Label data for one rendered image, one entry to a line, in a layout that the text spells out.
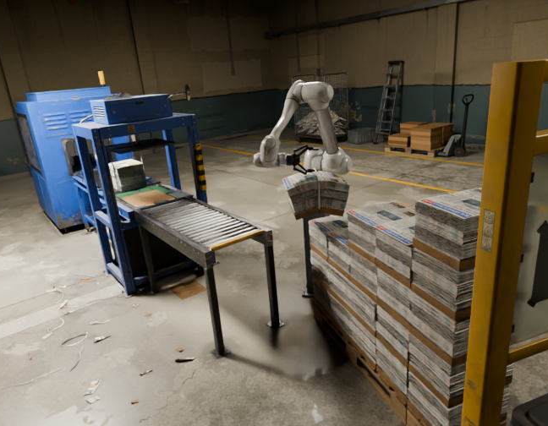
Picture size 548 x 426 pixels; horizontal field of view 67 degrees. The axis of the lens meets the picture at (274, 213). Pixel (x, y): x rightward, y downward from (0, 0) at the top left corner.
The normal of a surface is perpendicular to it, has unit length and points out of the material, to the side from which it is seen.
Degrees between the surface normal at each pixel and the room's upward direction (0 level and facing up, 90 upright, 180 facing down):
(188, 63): 90
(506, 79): 90
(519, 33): 90
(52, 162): 90
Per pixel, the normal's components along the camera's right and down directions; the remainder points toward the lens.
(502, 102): -0.94, 0.18
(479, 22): -0.79, 0.26
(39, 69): 0.61, 0.22
